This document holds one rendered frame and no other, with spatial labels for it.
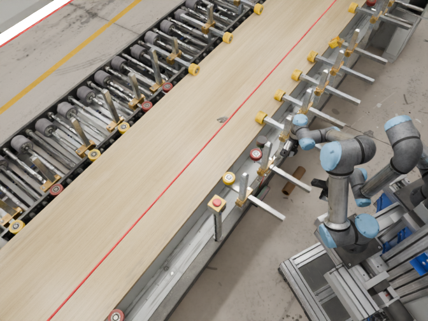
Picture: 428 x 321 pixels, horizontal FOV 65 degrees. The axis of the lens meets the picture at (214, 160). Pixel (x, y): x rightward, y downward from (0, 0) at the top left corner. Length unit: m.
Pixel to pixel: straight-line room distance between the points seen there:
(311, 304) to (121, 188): 1.53
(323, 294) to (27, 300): 1.87
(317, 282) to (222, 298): 0.72
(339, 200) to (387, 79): 2.89
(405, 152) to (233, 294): 1.72
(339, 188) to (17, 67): 4.03
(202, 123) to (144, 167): 0.51
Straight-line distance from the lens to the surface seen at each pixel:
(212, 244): 2.17
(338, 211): 1.62
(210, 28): 3.01
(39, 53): 4.83
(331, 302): 2.70
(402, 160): 1.68
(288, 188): 3.07
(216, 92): 2.56
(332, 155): 1.45
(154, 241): 2.00
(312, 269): 2.72
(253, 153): 2.23
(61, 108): 2.80
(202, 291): 2.82
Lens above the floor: 2.77
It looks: 58 degrees down
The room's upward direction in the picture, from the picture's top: 2 degrees counter-clockwise
